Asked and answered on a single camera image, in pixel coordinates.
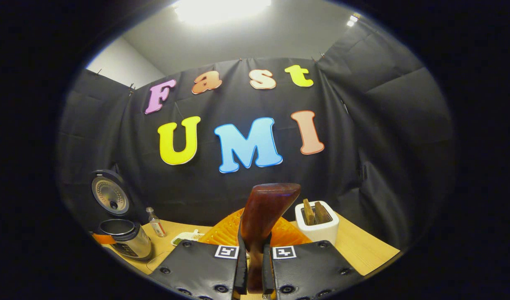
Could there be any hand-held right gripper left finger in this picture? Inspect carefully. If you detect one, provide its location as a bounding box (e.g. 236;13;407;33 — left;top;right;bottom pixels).
149;208;249;300

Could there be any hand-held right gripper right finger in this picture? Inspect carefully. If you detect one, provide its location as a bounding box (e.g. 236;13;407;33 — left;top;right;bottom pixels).
261;217;363;300

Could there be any dark grey rice cooker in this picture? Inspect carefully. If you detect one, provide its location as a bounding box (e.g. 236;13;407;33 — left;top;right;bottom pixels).
90;170;153;262

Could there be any brown wooden spoon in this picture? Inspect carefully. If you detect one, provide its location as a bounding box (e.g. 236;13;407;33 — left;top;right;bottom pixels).
238;182;302;294

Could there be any small clear bottle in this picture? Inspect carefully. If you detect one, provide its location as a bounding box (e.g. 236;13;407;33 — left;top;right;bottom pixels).
146;207;167;238

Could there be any white divided grain dish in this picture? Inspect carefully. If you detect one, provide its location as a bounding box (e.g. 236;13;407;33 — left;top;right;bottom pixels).
171;229;205;246

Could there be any white toaster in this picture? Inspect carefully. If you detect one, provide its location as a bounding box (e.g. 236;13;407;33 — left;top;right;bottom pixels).
295;201;340;245

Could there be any brown toast slice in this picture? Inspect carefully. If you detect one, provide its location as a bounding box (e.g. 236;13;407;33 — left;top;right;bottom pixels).
302;199;316;225
314;202;329;224

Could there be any black backdrop cloth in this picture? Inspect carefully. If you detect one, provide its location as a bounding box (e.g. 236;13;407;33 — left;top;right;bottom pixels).
57;19;455;250

